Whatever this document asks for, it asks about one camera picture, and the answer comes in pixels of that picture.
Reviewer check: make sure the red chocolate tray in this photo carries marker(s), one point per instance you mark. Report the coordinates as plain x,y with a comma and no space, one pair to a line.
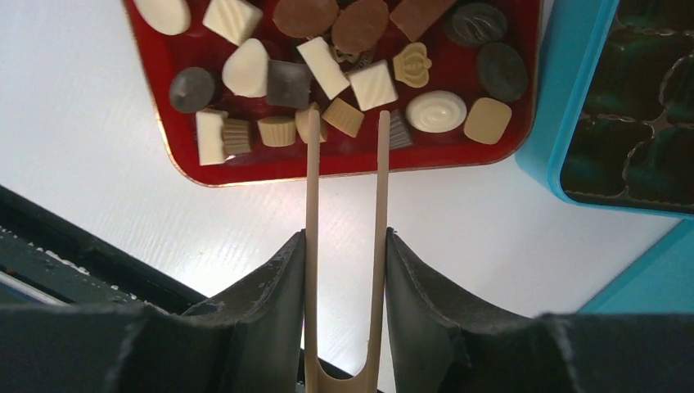
454,69

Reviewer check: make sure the tan crown chocolate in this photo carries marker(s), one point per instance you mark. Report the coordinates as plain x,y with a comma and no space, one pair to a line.
412,65

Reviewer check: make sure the teal chocolate box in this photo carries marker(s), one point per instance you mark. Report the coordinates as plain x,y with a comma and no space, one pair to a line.
614,121

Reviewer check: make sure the white rectangular bar chocolate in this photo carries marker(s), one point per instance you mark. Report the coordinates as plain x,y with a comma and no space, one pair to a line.
325,69

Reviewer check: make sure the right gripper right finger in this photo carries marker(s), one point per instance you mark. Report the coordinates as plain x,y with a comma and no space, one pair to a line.
444,338

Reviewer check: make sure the white ridged square chocolate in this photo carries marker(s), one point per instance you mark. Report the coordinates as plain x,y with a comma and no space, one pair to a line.
234,20

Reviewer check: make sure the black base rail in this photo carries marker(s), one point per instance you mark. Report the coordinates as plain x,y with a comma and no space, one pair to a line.
46,260

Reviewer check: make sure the brown oval chocolate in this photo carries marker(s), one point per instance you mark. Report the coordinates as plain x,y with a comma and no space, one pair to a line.
360,25

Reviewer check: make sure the dark round chocolate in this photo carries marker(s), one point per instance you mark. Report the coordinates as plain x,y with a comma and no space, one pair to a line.
193,89

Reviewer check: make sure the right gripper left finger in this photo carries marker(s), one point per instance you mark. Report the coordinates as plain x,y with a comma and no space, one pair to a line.
244,339

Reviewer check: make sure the dark fluted cup chocolate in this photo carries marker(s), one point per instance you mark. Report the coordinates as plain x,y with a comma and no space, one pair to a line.
400,135

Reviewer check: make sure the tan round cup chocolate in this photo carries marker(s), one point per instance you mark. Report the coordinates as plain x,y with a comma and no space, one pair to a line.
302,123

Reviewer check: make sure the white ridged diamond chocolate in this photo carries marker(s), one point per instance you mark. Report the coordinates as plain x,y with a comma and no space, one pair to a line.
373,86

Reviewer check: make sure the tan square chocolate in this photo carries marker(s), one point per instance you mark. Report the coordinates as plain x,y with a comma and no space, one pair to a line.
487,121

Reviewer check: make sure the white swirl round chocolate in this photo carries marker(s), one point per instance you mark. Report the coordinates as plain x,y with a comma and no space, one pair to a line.
436,112

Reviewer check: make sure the wooden tongs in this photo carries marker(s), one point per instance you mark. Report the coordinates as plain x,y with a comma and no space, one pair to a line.
316,378

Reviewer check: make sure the dark ribbed leaf chocolate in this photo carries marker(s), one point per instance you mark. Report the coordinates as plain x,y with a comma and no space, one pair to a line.
474,24

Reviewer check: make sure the brown round chocolate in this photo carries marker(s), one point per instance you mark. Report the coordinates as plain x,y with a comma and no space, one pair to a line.
305,18

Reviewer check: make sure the dark oval chocolate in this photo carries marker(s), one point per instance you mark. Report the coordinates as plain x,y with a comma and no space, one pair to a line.
502,72

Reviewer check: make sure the white tall bar chocolate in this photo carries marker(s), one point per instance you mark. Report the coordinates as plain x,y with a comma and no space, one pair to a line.
209,124

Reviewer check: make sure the white rounded wedge chocolate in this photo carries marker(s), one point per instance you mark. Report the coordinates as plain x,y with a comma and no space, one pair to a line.
245,72

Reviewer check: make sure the teal box lid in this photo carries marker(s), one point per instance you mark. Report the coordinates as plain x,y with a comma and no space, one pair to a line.
659,281

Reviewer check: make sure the white oval chocolate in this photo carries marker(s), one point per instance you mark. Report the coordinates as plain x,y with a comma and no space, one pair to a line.
168,17

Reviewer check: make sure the brown rectangular chocolate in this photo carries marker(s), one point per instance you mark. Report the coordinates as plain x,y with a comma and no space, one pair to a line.
414,17

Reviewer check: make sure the dark grey square chocolate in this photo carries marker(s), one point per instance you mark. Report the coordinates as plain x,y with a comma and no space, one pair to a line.
288,84

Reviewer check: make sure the brown fluted cup chocolate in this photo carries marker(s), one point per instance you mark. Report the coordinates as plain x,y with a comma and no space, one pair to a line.
236,137

